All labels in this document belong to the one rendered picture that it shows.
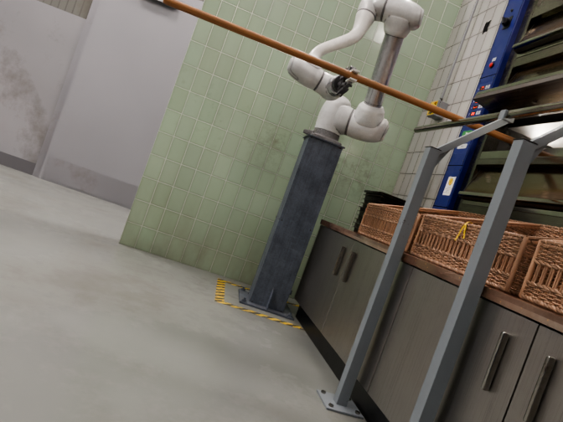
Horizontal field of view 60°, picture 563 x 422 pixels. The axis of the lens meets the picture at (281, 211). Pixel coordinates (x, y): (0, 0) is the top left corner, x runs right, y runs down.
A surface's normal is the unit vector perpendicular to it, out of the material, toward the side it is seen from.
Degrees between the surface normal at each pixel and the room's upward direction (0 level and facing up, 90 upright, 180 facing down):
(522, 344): 90
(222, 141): 90
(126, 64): 90
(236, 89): 90
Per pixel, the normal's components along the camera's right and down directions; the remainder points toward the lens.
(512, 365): -0.93, -0.33
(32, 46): 0.11, 0.06
